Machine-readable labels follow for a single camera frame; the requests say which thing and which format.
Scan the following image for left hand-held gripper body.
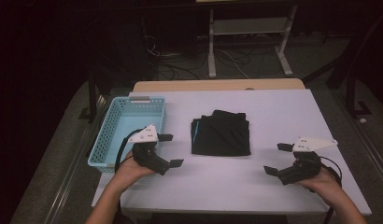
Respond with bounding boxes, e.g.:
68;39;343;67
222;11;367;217
128;124;171;176

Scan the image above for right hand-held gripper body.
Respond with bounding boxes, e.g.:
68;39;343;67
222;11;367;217
277;135;339;187

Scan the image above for light blue plastic basket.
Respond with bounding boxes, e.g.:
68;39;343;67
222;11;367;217
87;95;166;174

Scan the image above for black pants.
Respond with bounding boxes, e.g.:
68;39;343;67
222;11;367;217
190;109;252;157

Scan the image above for person's left hand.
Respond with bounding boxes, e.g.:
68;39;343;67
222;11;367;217
115;149;156;189

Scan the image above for person's right hand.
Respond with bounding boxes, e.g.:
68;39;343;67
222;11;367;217
294;167;343;200

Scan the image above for black stand leg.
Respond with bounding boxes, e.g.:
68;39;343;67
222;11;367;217
78;69;102;123

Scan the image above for black stand with foot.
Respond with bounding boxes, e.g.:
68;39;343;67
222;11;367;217
301;8;383;119

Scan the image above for grey metal stand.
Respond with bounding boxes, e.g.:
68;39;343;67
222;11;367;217
207;4;298;78

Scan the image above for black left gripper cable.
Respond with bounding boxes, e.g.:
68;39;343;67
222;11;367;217
114;128;145;174

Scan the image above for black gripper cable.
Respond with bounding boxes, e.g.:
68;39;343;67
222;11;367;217
319;155;344;224
114;128;145;174

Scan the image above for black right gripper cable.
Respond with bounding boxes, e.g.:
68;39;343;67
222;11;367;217
319;155;344;224

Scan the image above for tangle of floor cables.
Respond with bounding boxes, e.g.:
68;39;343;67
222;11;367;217
144;34;251;81

